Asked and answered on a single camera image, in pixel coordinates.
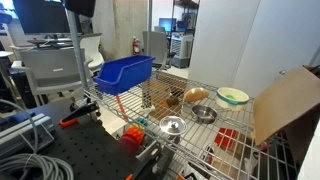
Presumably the cream bowl with teal band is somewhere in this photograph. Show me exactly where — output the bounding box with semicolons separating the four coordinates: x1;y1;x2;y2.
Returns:
216;87;249;111

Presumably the red object under shelf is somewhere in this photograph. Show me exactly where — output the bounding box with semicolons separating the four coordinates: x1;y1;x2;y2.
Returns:
214;128;238;148

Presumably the brown kiwi fruit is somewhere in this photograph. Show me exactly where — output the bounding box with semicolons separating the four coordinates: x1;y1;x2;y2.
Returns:
166;97;179;107

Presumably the bread loaf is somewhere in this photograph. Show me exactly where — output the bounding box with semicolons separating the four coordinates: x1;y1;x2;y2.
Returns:
183;87;209;102

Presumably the steel pot lid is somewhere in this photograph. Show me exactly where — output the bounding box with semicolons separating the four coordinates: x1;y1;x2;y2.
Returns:
159;116;187;136

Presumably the blue plastic storage bin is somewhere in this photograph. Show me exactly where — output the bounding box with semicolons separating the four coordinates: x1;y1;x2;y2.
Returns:
93;55;155;95

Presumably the grey chair in background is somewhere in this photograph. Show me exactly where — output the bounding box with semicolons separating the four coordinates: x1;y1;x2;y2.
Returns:
143;31;175;70

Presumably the small steel bowl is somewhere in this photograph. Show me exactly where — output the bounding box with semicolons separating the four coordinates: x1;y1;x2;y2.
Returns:
191;105;217;124

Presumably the red fire extinguisher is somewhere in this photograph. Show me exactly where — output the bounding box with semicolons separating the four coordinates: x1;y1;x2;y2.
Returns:
133;36;140;55

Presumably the orange red toy block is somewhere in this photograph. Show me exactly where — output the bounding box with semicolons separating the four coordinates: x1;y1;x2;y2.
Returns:
119;126;145;155

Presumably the black orange clamp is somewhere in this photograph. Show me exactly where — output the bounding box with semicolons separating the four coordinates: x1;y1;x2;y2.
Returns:
59;102;99;128

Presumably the white office chair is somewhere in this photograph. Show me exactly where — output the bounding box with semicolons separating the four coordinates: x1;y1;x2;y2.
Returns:
80;33;104;72

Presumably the grey office chair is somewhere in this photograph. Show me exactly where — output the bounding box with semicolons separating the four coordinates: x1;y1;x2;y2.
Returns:
11;49;83;106

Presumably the brown cardboard box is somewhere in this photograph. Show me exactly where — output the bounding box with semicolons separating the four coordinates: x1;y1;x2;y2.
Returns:
253;67;320;145

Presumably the black monitor screen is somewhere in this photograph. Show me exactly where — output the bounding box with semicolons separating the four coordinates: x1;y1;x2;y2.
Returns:
12;0;70;34

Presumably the wire shelf rack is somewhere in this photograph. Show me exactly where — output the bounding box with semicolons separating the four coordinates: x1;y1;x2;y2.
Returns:
85;71;297;180

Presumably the metal shelf post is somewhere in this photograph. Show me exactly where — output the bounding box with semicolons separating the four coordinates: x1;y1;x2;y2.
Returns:
65;7;88;90

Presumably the aluminium rail profile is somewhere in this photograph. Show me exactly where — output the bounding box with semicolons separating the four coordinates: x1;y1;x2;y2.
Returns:
0;113;55;159

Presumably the grey coiled cable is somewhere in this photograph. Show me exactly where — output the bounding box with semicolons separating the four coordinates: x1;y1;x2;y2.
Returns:
0;98;75;180

